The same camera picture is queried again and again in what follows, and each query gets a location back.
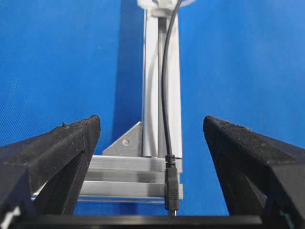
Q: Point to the white zip tie loop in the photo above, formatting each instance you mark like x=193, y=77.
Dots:
x=150, y=5

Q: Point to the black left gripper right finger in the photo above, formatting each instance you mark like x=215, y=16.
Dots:
x=259, y=175

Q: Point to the blue table cloth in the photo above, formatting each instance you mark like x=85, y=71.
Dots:
x=242, y=61

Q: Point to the aluminium extrusion frame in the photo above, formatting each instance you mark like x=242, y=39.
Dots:
x=132, y=168

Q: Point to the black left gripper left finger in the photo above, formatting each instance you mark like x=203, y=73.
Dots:
x=44, y=174

